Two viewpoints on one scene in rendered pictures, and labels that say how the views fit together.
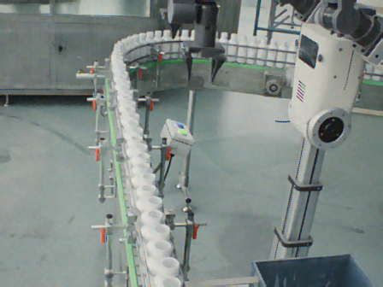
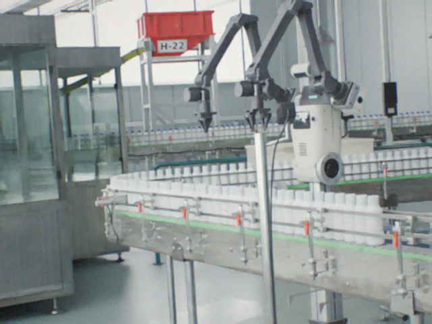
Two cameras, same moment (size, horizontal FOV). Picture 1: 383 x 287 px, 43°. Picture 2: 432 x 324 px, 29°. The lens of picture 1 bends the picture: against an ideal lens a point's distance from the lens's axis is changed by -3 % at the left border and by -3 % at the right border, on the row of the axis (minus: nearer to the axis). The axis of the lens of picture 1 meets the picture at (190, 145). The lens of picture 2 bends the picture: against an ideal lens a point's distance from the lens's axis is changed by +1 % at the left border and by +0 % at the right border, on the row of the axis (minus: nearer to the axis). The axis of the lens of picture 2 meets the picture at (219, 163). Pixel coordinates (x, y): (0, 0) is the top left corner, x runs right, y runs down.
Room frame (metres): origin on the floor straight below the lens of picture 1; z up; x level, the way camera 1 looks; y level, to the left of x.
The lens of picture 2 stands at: (-2.18, 1.27, 1.46)
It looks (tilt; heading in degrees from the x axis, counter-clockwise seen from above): 3 degrees down; 342
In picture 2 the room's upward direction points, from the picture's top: 4 degrees counter-clockwise
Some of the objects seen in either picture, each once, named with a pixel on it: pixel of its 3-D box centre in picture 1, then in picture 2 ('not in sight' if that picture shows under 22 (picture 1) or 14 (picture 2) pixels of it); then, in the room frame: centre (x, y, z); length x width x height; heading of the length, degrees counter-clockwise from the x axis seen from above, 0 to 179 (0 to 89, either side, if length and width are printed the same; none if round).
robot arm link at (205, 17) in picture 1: (205, 14); (255, 90); (1.27, -0.01, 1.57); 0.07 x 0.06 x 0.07; 106
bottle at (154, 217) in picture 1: (153, 243); (273, 210); (0.96, 0.07, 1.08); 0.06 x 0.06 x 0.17
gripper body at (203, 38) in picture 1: (204, 38); (257, 104); (1.27, -0.01, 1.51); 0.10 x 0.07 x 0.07; 103
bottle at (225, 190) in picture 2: (139, 171); (227, 204); (1.31, 0.14, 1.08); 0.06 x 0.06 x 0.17
